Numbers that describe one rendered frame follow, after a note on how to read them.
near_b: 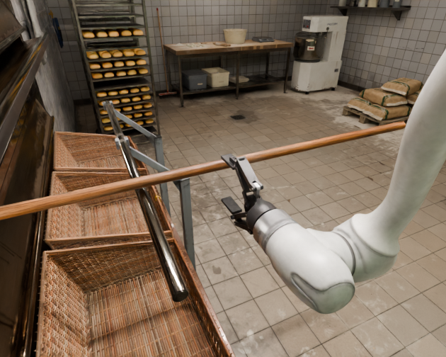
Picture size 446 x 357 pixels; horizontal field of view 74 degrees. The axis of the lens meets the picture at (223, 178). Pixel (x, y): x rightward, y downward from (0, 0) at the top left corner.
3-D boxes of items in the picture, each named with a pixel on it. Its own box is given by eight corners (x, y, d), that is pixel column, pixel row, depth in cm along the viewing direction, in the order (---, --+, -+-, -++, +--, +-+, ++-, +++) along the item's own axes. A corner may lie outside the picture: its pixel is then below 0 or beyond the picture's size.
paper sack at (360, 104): (364, 114, 435) (367, 103, 427) (345, 107, 462) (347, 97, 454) (391, 107, 461) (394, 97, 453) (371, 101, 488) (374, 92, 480)
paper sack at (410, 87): (404, 98, 404) (409, 86, 395) (379, 92, 428) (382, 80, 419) (422, 91, 438) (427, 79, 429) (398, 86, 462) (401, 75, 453)
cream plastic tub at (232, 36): (229, 44, 516) (229, 31, 505) (219, 42, 549) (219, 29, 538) (250, 43, 531) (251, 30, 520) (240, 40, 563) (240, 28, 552)
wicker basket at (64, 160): (66, 211, 167) (51, 168, 153) (64, 166, 211) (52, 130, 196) (151, 190, 185) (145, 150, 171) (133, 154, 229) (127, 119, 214)
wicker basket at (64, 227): (62, 292, 121) (41, 242, 107) (65, 213, 165) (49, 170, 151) (178, 256, 138) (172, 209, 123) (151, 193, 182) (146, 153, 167)
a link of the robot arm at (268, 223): (262, 263, 61) (248, 245, 65) (299, 250, 64) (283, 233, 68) (266, 230, 56) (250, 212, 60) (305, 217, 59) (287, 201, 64)
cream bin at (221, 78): (212, 88, 528) (212, 74, 515) (201, 81, 566) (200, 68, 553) (229, 86, 541) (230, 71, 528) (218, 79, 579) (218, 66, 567)
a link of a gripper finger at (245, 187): (246, 209, 68) (248, 207, 67) (230, 165, 71) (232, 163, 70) (260, 205, 70) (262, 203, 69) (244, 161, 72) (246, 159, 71)
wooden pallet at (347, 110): (382, 132, 413) (385, 122, 406) (341, 115, 475) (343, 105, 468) (439, 120, 455) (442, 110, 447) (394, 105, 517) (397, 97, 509)
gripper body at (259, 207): (254, 213, 61) (233, 190, 68) (253, 244, 65) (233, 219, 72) (284, 204, 63) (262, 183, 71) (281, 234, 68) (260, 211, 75)
